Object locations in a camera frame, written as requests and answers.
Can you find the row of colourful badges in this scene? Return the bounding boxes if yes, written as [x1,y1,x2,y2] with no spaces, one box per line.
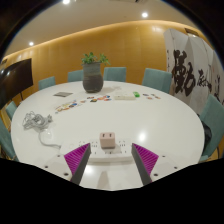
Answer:
[80,94,113,103]

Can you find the white flat box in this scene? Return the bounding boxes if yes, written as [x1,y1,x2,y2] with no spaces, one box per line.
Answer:
[113,92,137,101]

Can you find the white calligraphy folding screen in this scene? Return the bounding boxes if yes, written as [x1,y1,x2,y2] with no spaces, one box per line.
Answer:
[163,28,224,116]

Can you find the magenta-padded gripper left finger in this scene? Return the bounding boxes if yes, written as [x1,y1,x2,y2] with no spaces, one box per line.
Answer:
[43,142,92,186]

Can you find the teal chairs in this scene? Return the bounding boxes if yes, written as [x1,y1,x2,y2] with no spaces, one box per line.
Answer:
[0,66,224,164]

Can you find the small dark round badges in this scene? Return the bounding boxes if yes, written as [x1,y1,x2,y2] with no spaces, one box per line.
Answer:
[142,92,162,101]

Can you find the pink charger block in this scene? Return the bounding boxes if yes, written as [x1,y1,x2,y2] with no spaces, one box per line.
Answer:
[99,132,116,149]

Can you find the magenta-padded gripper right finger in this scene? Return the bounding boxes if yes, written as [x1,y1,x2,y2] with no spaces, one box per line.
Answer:
[130,142,183,186]

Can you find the black wall monitor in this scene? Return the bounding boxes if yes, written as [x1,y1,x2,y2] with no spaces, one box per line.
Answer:
[0,58,34,109]

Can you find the potted plant in grey vase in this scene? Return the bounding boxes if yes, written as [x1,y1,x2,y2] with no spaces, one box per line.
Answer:
[80,51,111,94]

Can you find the white power strip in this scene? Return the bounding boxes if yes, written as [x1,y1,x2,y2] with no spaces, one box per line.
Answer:
[59,138,136,164]

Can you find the black bag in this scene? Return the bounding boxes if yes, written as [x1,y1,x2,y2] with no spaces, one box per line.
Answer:
[199,114,214,158]

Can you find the round ceiling lights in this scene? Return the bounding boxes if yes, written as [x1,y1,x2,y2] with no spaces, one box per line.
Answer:
[28,0,150,47]

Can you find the colourful sticker sheet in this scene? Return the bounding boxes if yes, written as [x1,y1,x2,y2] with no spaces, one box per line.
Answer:
[54,99,83,115]

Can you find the grey flat card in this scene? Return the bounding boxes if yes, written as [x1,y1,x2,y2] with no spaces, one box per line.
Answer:
[52,91,74,98]

